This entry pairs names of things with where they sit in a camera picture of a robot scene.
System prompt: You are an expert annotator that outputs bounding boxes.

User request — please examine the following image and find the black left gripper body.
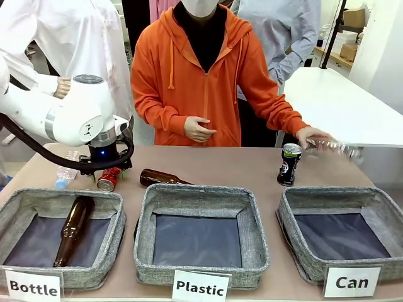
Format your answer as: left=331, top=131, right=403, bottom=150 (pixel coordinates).
left=78, top=143, right=133, bottom=176

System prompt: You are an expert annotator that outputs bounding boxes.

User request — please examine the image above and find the red drink can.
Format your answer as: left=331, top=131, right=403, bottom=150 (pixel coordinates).
left=96, top=167, right=122, bottom=193

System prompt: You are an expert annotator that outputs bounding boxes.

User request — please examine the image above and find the clear plastic bottle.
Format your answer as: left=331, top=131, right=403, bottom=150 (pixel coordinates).
left=304, top=137, right=363, bottom=165

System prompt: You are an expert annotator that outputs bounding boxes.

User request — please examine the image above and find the person's left forearm orange sleeve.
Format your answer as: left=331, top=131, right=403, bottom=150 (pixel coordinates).
left=247, top=91, right=312, bottom=137

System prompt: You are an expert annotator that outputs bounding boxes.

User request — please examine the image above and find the person's right forearm orange sleeve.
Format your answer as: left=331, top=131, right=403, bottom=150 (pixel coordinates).
left=134, top=100, right=190, bottom=131

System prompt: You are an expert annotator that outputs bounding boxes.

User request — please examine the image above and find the grey fabric basket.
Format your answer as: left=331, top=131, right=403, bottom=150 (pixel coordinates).
left=276, top=186, right=403, bottom=286
left=133, top=183, right=271, bottom=288
left=0, top=187, right=127, bottom=289

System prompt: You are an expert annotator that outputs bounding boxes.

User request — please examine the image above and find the black drink can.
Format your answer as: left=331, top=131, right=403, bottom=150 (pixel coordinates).
left=276, top=143, right=303, bottom=186

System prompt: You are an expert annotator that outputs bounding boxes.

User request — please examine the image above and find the white Can label sign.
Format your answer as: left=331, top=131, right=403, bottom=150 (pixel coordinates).
left=324, top=266, right=382, bottom=298

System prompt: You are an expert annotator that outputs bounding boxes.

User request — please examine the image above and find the white shirt bystander's hand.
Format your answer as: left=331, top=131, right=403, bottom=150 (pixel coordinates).
left=53, top=77, right=72, bottom=99

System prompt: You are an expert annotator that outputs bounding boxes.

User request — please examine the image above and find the person's right hand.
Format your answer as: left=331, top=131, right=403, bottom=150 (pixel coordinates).
left=184, top=116, right=218, bottom=143

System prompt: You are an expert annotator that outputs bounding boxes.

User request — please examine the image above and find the person's left hand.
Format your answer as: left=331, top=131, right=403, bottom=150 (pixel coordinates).
left=295, top=126, right=332, bottom=150

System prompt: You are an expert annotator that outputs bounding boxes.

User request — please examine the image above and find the clear bottle with blue cap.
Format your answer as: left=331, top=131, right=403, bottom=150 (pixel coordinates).
left=55, top=150, right=83, bottom=190

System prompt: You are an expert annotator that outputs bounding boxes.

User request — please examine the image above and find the brown glass bottle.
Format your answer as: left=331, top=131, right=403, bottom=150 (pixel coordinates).
left=52, top=196, right=96, bottom=268
left=139, top=168, right=195, bottom=187

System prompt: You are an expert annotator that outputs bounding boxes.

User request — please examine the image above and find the person's orange hoodie body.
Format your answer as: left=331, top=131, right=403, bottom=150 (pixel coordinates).
left=130, top=0, right=311, bottom=147

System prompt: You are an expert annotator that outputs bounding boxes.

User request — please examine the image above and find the white Bottle label sign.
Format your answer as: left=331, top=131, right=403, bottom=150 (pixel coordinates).
left=4, top=269, right=64, bottom=302

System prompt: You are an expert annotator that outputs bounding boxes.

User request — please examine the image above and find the bystander in white shirt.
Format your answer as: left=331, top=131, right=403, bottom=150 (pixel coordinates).
left=0, top=0, right=132, bottom=122

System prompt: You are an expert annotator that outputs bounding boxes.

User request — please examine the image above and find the white Plastic label sign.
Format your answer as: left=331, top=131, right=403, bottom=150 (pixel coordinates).
left=171, top=269, right=231, bottom=302

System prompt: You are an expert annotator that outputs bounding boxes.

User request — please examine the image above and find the pink garment bystander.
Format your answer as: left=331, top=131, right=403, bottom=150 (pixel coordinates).
left=149, top=0, right=165, bottom=23

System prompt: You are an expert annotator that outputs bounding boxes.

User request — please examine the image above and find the white face mask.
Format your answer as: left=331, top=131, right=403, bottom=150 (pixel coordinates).
left=181, top=0, right=219, bottom=18

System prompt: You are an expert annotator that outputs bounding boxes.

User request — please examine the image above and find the bystander in light blue shirt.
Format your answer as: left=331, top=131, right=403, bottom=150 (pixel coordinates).
left=232, top=0, right=322, bottom=102

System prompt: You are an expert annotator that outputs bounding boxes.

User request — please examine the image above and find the white background table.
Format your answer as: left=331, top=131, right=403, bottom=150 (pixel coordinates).
left=281, top=66, right=403, bottom=149

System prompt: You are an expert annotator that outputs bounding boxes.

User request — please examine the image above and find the black stand pole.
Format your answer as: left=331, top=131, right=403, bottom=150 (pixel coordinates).
left=319, top=0, right=348, bottom=70

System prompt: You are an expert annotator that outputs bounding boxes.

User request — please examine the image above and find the brown cardboard box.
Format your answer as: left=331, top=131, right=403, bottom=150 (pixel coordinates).
left=343, top=8, right=366, bottom=30
left=339, top=42, right=360, bottom=62

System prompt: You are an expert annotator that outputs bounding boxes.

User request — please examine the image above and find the black robot cable hose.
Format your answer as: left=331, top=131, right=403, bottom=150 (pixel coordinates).
left=0, top=113, right=136, bottom=172

